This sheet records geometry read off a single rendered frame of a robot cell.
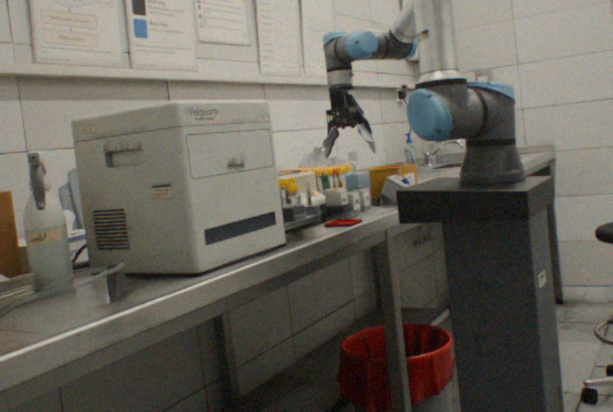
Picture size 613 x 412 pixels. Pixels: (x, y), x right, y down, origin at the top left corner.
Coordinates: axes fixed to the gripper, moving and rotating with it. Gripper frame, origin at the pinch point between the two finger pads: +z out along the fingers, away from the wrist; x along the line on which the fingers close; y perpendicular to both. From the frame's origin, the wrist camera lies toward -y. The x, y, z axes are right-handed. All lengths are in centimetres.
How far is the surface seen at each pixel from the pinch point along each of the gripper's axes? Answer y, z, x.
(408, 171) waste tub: -18.1, 7.1, 11.2
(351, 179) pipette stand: 2.0, 6.6, -0.2
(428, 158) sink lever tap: -174, 11, -21
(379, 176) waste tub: -12.9, 7.5, 3.5
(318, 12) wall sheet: -85, -60, -40
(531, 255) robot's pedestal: 30, 25, 50
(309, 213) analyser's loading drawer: 41.9, 10.7, 4.1
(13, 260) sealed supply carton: 94, 10, -31
